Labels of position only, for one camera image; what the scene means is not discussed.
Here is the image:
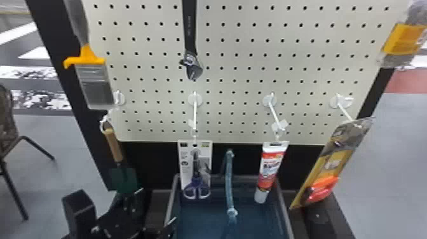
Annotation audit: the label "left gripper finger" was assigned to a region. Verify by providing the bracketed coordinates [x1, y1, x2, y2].
[146, 216, 178, 239]
[114, 187, 146, 219]

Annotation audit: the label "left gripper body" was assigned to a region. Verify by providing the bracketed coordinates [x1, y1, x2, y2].
[90, 203, 149, 239]

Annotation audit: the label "blue basket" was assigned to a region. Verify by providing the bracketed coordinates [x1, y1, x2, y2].
[163, 148, 295, 239]

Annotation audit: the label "blue scissors on card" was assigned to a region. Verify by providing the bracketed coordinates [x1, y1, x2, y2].
[177, 139, 214, 201]

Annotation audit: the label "white and red tube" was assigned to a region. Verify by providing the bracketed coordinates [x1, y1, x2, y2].
[254, 140, 290, 205]

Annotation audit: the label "black chair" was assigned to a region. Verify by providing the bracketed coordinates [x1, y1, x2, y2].
[0, 83, 56, 222]

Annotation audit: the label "orange tool on yellow card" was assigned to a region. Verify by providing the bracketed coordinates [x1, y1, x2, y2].
[288, 116, 375, 210]

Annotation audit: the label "black adjustable wrench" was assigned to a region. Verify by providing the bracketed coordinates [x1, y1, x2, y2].
[179, 0, 204, 82]

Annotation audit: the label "white pegboard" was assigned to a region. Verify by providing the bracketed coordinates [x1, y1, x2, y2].
[25, 0, 412, 239]

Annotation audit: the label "yellow carded tool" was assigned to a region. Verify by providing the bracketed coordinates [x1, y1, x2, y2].
[377, 0, 427, 69]

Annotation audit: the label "green trowel with wooden handle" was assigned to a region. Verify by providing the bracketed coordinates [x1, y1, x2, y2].
[99, 114, 140, 195]

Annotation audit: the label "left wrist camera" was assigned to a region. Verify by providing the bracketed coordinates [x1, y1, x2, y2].
[61, 189, 98, 239]

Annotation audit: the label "yellow handled paint brush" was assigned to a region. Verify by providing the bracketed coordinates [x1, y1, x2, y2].
[62, 0, 116, 111]

